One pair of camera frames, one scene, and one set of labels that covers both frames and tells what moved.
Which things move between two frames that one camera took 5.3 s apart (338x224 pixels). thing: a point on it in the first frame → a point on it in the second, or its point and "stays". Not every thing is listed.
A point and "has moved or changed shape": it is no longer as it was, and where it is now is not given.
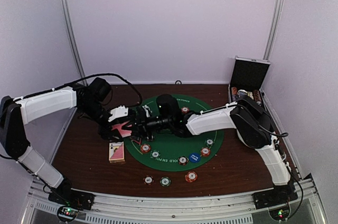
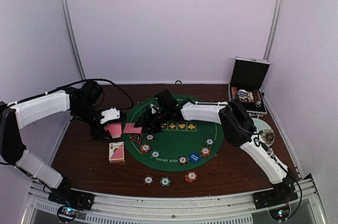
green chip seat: x=209 y=141 stays
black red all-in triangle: x=138 y=140 stays
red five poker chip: x=205 y=151 stays
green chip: x=155 y=154 stays
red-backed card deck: x=123 y=132 has moved or changed shape
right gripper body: x=148 y=126 → x=156 y=120
